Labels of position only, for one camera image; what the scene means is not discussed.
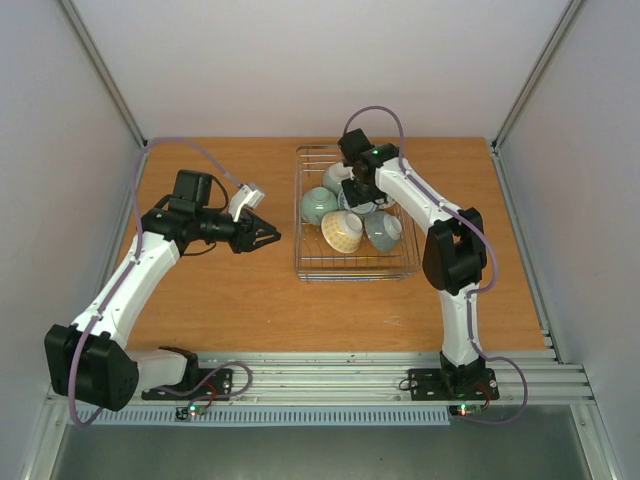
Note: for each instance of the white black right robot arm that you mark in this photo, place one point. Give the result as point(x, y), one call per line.
point(454, 255)

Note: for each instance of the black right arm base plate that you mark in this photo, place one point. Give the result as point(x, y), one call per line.
point(430, 384)

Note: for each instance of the blue floral white bowl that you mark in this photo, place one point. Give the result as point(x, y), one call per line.
point(366, 208)

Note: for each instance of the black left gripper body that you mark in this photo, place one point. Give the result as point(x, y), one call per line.
point(240, 242)

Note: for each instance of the left controller board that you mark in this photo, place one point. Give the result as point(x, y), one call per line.
point(189, 413)

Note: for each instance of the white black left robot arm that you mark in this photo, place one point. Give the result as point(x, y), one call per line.
point(87, 360)

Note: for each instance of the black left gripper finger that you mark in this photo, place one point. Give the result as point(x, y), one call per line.
point(263, 230)
point(262, 241)

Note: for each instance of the green ring patterned bowl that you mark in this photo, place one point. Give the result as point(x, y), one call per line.
point(316, 203)

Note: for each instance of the grey slotted cable duct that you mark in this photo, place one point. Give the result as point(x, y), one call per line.
point(275, 416)

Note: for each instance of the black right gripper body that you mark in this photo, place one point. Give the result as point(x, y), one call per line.
point(358, 195)

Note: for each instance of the grey speckled bowl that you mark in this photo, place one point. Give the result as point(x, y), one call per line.
point(383, 230)

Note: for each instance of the yellow blue patterned bowl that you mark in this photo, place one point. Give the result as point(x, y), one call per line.
point(343, 231)

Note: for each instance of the metal wire dish rack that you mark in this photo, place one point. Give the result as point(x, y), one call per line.
point(315, 260)

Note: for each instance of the pale green bowl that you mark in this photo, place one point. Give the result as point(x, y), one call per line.
point(334, 175)

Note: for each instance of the right controller board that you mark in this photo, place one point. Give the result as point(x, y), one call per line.
point(466, 410)

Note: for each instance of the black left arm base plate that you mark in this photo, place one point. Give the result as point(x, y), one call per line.
point(220, 382)

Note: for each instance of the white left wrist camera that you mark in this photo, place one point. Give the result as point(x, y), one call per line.
point(248, 195)

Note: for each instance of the controller board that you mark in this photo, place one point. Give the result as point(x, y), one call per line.
point(466, 410)
point(189, 413)

